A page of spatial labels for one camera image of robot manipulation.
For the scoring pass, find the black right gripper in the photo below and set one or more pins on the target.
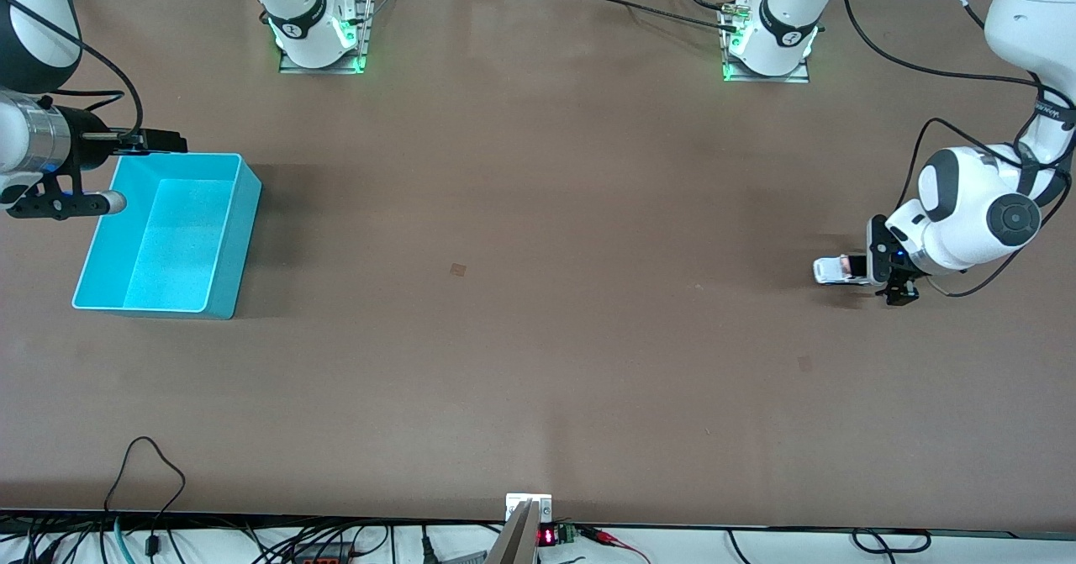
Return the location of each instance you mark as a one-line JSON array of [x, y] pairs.
[[87, 140]]

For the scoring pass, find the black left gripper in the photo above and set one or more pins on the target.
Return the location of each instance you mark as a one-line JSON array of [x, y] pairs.
[[899, 286]]

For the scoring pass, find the white jeep toy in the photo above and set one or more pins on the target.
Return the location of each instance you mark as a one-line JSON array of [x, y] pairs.
[[832, 270]]

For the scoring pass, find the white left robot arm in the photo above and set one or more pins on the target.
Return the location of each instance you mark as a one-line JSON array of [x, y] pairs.
[[967, 202]]

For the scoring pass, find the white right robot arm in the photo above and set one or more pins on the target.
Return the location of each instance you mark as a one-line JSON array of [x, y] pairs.
[[315, 43]]

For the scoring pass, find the blue plastic bin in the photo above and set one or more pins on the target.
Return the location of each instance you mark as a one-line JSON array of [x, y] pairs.
[[176, 245]]

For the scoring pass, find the red LED display module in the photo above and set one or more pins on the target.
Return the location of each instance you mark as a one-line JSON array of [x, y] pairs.
[[548, 536]]

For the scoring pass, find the grey aluminium beam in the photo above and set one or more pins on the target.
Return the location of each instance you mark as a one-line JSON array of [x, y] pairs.
[[517, 543]]

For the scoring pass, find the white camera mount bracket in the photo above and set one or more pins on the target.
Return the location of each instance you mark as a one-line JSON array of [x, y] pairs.
[[514, 501]]

